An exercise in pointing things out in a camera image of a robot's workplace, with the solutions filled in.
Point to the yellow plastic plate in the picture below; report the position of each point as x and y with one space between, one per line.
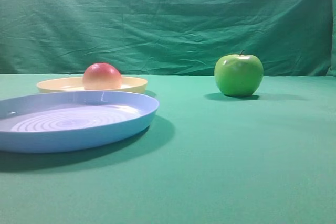
129 84

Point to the blue plastic plate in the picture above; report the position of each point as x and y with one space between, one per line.
73 120

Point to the green backdrop cloth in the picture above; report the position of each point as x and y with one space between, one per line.
182 37

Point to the green apple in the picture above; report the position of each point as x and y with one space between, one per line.
238 75

